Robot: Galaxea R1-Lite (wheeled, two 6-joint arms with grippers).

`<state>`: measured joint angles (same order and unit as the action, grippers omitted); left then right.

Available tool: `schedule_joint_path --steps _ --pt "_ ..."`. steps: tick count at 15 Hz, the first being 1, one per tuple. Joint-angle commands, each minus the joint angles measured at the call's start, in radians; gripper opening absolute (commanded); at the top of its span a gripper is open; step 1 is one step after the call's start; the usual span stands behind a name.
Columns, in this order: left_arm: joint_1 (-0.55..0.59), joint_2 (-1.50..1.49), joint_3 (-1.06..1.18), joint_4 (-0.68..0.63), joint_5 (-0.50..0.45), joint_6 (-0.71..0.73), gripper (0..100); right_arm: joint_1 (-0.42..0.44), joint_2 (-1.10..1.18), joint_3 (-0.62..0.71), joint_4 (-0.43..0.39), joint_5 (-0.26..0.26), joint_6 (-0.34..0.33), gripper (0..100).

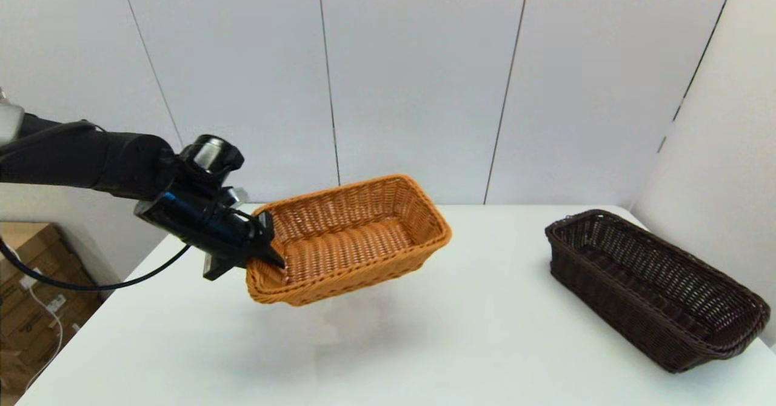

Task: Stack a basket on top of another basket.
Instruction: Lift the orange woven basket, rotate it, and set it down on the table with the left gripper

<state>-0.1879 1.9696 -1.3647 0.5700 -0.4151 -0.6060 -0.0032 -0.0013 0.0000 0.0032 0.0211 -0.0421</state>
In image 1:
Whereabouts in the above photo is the orange wicker basket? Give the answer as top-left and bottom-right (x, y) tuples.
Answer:
(246, 174), (453, 307)

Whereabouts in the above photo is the dark brown wicker basket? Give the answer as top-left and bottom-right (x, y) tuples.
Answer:
(544, 210), (771, 373)

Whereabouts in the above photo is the brown cardboard box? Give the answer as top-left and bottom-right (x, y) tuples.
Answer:
(0, 222), (105, 358)

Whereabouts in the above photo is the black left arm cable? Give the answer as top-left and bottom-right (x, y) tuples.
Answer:
(0, 236), (192, 291)

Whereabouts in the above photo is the thin white cable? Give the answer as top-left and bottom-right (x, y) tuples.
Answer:
(18, 273), (65, 391)

